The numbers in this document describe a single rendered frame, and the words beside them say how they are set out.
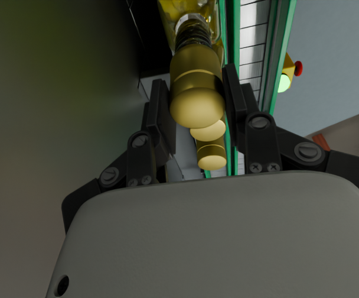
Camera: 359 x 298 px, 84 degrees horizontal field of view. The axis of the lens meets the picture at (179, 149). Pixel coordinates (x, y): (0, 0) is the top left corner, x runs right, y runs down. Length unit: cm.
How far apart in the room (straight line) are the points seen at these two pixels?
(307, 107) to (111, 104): 96
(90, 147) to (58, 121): 4
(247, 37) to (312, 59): 51
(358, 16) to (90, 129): 87
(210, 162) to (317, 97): 90
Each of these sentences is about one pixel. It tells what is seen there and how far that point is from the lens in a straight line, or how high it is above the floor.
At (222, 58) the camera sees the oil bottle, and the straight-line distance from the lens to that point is 24.
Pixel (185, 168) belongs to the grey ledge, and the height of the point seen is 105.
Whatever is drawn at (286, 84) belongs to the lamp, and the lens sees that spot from 59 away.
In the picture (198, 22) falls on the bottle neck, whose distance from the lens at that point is 19.
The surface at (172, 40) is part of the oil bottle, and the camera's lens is 21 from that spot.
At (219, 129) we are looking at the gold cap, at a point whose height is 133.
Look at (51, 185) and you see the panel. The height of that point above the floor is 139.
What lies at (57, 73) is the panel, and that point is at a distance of 21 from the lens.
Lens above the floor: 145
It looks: 36 degrees down
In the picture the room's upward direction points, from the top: 180 degrees counter-clockwise
